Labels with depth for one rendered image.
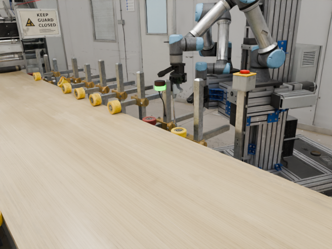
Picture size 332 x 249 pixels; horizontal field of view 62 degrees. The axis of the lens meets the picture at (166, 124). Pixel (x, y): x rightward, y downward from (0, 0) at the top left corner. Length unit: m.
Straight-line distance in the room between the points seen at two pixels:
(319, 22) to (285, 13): 1.74
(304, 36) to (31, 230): 3.65
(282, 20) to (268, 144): 0.94
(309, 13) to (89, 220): 3.57
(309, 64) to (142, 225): 1.85
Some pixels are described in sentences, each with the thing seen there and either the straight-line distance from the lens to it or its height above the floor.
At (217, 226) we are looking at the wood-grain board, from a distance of 0.83.
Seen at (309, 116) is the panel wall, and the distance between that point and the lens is 4.12.
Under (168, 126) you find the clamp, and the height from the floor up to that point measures 0.85.
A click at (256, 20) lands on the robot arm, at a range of 1.74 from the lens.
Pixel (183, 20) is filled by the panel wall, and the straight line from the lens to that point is 4.93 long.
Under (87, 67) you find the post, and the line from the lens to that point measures 2.41.
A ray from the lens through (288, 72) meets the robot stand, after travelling 2.31.
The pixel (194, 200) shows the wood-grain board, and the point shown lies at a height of 0.90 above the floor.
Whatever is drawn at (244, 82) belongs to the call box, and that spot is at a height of 1.19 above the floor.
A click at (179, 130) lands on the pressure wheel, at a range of 1.43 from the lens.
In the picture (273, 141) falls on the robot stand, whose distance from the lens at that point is 2.43.
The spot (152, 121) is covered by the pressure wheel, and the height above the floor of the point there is 0.90.
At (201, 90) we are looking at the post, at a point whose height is 1.11.
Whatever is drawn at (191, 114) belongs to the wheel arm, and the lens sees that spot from 1.83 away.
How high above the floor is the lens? 1.44
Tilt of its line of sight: 21 degrees down
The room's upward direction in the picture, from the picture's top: 2 degrees counter-clockwise
